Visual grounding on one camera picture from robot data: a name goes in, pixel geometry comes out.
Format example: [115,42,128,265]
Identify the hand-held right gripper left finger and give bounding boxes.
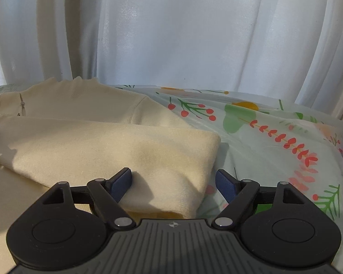
[41,168,136,230]

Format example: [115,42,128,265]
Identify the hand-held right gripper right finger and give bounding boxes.
[212,169,303,230]

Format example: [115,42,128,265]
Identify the cream knit sweater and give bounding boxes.
[0,76,221,236]

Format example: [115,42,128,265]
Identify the floral printed bedsheet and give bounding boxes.
[0,83,343,260]

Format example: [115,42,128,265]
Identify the white curtain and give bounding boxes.
[0,0,343,120]

